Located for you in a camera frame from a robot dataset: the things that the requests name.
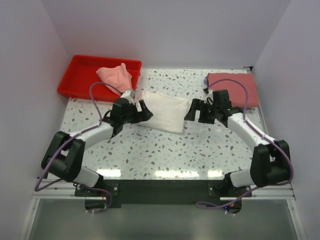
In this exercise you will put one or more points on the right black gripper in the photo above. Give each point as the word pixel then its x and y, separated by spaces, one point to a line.
pixel 196 105

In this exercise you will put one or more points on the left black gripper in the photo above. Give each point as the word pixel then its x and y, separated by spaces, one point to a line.
pixel 143 115

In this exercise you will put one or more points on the white graphic t-shirt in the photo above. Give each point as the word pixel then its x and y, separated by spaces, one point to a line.
pixel 168 112

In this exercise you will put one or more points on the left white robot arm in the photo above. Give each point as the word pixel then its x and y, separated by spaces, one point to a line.
pixel 64 156

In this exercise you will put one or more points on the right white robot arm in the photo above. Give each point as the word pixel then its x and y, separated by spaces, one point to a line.
pixel 270 163

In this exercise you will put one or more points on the folded purple t-shirt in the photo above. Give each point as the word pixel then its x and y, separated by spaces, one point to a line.
pixel 206 82

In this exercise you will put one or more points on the folded dusty red t-shirt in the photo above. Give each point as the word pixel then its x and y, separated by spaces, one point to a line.
pixel 233 83

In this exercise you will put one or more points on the light pink t-shirt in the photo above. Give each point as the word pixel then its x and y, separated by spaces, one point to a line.
pixel 117 79

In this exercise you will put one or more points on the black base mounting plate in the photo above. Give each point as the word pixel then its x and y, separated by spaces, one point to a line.
pixel 201 193

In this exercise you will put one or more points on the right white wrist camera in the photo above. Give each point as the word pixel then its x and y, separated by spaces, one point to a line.
pixel 209 99

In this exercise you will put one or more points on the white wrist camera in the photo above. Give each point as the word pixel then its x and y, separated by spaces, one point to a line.
pixel 209 99
pixel 128 94

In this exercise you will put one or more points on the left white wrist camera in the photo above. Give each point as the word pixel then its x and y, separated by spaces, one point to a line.
pixel 128 94

